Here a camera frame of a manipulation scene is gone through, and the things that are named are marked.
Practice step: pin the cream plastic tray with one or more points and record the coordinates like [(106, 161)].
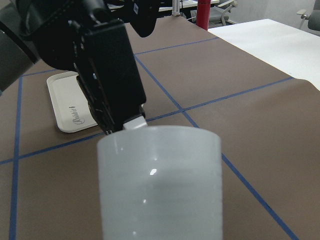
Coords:
[(69, 104)]

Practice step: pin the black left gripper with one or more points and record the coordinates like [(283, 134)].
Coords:
[(90, 36)]

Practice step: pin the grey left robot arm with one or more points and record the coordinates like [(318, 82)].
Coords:
[(17, 55)]

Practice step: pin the grey office chair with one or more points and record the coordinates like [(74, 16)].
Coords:
[(310, 20)]

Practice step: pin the brown paper table cover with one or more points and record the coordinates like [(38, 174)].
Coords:
[(268, 122)]

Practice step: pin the grey plastic cup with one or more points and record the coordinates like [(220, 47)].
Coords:
[(161, 183)]

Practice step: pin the red fire extinguisher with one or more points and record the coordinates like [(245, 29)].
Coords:
[(203, 14)]

